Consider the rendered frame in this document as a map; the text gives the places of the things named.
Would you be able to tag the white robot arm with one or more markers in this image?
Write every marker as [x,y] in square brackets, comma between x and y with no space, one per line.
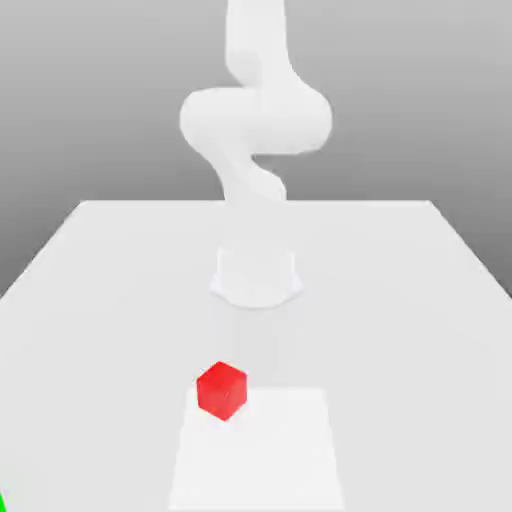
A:
[256,116]

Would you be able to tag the small red cube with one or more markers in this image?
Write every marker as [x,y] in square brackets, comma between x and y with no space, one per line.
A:
[222,392]

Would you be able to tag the small green cube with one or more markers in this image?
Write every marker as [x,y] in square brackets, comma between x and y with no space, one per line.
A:
[1,504]

